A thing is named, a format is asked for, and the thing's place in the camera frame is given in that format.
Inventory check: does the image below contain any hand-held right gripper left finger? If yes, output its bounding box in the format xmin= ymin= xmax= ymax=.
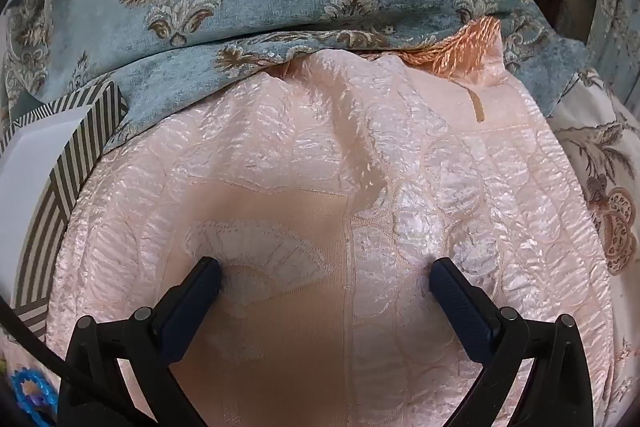
xmin=59 ymin=257 xmax=223 ymax=427

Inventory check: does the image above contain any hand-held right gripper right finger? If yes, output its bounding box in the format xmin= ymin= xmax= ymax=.
xmin=429 ymin=257 xmax=596 ymax=427

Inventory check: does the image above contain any blue bead bracelet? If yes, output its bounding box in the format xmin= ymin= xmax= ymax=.
xmin=10 ymin=369 xmax=57 ymax=425

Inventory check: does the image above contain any striped cardboard box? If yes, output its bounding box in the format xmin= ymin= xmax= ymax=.
xmin=0 ymin=79 xmax=130 ymax=340

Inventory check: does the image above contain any pink quilted blanket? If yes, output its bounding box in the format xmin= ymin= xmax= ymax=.
xmin=0 ymin=14 xmax=621 ymax=427

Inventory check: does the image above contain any black cable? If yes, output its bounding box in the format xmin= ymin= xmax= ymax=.
xmin=0 ymin=297 xmax=156 ymax=427

